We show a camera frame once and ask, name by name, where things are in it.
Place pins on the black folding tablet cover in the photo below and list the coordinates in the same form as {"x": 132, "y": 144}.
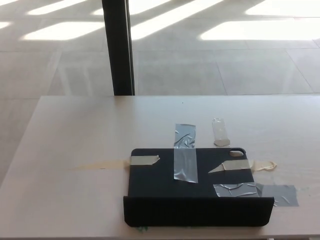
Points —
{"x": 152, "y": 185}

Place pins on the beige masking tape long strip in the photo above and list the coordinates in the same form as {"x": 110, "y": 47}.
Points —
{"x": 143, "y": 160}

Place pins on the clear plastic tape strip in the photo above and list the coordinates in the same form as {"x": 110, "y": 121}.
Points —
{"x": 220, "y": 131}

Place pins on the beige masking tape pointed strip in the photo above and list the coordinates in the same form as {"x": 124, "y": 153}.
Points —
{"x": 237, "y": 164}

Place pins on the long grey duct tape strip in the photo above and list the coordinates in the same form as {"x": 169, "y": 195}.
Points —
{"x": 185, "y": 150}

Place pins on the black window frame post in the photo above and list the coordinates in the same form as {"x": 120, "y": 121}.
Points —
{"x": 118, "y": 50}

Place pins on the wide grey duct tape strip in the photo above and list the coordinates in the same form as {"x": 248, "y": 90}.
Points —
{"x": 275, "y": 195}

